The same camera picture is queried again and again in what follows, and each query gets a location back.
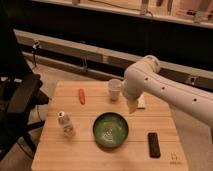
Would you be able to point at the cream gripper block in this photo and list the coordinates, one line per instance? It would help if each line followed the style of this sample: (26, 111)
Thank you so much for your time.
(132, 105)

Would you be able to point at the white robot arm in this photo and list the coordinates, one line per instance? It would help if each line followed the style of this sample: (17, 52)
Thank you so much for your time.
(142, 76)

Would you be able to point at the clear plastic bottle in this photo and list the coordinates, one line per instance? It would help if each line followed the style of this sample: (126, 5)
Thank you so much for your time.
(66, 124)

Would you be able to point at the white sponge block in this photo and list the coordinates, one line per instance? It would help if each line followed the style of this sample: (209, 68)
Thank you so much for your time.
(141, 102)

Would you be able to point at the white paper cup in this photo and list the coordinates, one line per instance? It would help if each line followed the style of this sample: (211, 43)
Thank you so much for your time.
(114, 88)

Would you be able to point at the green bowl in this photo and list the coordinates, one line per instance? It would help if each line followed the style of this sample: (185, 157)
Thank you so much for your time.
(110, 130)

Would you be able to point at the black remote control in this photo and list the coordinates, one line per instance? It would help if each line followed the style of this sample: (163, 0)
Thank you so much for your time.
(154, 148)

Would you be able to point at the orange carrot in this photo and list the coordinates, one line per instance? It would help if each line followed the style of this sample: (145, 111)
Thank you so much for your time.
(81, 96)

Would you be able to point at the wooden table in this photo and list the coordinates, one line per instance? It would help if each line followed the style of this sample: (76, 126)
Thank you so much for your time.
(57, 152)

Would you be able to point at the black chair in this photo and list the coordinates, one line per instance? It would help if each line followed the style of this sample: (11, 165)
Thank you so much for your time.
(19, 91)

